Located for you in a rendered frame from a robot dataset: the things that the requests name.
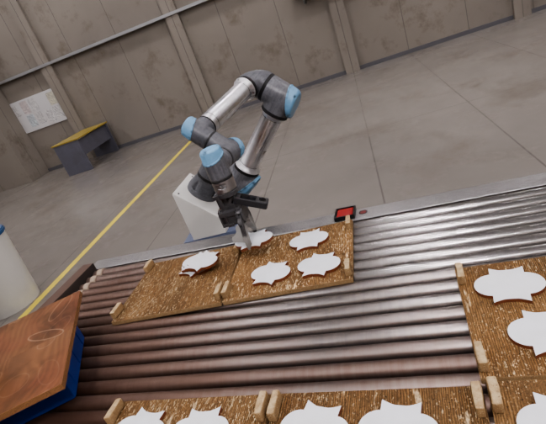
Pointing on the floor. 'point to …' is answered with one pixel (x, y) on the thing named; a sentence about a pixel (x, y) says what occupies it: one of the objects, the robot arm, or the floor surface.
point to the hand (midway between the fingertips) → (253, 239)
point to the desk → (71, 154)
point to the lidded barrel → (7, 277)
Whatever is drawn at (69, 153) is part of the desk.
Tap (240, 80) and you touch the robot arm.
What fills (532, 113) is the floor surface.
